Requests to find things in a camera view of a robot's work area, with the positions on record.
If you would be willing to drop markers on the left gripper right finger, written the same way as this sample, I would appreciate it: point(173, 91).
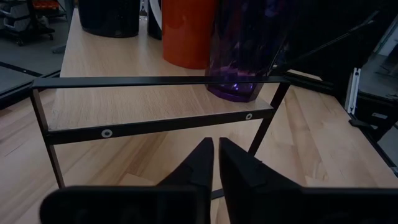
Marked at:
point(248, 193)

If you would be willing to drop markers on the wooden shelf, black metal frame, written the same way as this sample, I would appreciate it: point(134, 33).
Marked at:
point(124, 99)

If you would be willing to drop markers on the black table frame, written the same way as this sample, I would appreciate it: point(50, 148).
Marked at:
point(15, 95)

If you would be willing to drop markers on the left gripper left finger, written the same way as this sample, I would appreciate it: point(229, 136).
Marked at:
point(192, 186)

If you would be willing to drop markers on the black rolling cart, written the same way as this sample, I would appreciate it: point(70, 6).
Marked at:
point(28, 25)

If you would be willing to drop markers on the orange-red mug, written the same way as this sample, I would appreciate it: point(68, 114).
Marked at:
point(186, 34)

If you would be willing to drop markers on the purple faceted plastic tumbler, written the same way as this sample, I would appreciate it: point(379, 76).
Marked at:
point(245, 46)

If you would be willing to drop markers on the silver aluminium extrusion post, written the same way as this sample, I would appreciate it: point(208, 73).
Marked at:
point(353, 90)

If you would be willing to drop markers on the black mug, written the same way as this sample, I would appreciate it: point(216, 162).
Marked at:
point(109, 18)

